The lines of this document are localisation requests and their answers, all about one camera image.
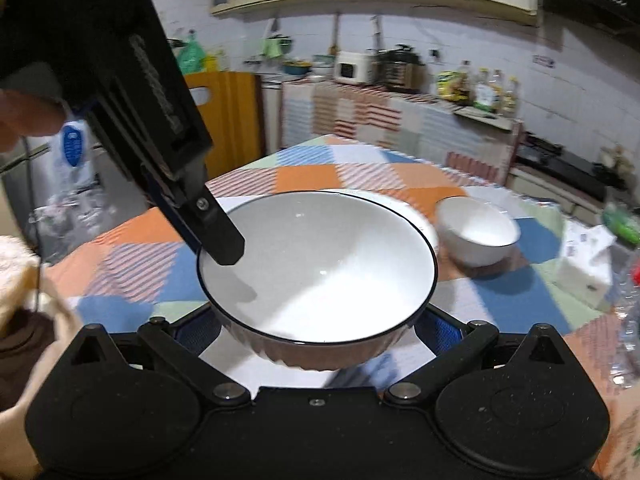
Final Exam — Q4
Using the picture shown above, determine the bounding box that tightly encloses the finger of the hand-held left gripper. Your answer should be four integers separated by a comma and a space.
140, 157, 246, 267

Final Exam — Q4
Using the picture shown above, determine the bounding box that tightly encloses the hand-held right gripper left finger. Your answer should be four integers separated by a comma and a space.
65, 305, 253, 408

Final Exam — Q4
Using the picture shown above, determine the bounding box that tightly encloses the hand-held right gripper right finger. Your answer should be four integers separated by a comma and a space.
382, 307, 571, 408

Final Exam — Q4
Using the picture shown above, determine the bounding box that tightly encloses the white bowl with black rim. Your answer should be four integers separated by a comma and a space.
436, 196, 522, 268
345, 191, 442, 258
196, 189, 440, 372

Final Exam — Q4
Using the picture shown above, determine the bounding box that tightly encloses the person's left hand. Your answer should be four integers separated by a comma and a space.
0, 89, 67, 153

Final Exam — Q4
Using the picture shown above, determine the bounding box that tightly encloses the green detergent bottle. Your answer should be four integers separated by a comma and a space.
177, 30, 208, 76

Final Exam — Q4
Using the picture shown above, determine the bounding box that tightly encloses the white plastic bag blue print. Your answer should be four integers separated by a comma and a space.
42, 120, 101, 196

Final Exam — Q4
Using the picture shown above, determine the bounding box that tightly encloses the white tissue pack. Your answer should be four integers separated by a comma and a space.
555, 220, 618, 310

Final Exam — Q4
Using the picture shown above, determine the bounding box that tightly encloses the green hanging cloth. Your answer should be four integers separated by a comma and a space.
262, 34, 292, 60

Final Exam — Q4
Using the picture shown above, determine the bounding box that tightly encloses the green label water bottle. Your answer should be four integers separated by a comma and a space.
612, 305, 640, 391

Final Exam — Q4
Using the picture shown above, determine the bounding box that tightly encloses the striped patchwork counter cloth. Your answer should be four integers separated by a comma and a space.
280, 80, 523, 183

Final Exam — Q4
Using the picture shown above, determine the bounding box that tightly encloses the black gas stove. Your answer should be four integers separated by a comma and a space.
515, 132, 608, 201

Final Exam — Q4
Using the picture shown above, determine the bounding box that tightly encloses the green plastic basket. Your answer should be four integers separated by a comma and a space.
602, 205, 640, 246

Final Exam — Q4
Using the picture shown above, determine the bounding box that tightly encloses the white rice cooker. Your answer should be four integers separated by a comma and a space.
334, 51, 376, 85

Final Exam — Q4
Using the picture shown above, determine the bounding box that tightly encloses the white cutting board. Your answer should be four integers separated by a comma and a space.
452, 104, 516, 122

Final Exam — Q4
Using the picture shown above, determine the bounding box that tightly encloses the black pressure cooker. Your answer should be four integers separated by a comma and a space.
376, 45, 426, 92

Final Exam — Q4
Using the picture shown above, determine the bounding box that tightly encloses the white cooking pot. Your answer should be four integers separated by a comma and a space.
600, 145, 633, 176

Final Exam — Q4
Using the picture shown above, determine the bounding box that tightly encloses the yellow food package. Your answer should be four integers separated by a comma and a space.
436, 70, 466, 102

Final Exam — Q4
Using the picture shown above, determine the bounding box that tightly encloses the dark sauce bottle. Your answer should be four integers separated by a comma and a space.
457, 60, 475, 103

